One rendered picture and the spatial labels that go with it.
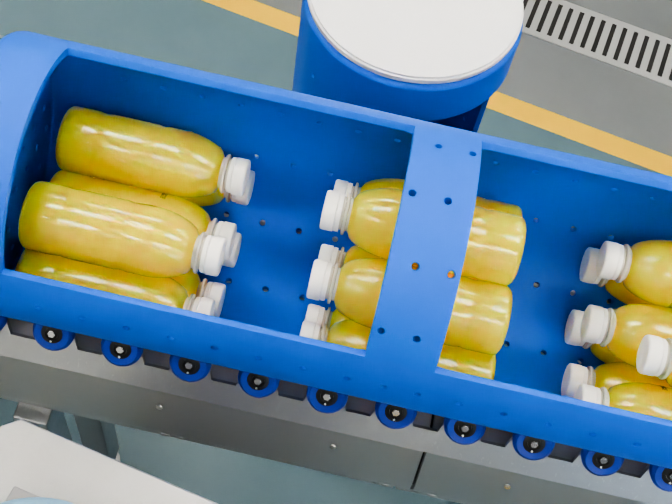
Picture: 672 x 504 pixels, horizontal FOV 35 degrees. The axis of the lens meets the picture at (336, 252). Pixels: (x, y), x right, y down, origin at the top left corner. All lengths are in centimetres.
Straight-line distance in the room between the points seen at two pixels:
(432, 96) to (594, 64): 154
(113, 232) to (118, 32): 171
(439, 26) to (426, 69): 7
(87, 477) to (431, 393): 32
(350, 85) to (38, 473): 64
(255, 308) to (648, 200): 44
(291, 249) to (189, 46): 151
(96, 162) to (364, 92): 38
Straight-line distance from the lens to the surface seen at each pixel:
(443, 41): 132
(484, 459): 118
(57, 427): 155
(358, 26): 132
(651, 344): 105
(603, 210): 118
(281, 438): 121
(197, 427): 122
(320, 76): 136
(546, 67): 277
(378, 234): 99
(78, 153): 109
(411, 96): 130
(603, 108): 273
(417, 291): 93
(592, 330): 110
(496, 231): 100
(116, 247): 101
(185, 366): 113
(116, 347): 115
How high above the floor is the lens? 200
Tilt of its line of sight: 59 degrees down
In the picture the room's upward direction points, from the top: 12 degrees clockwise
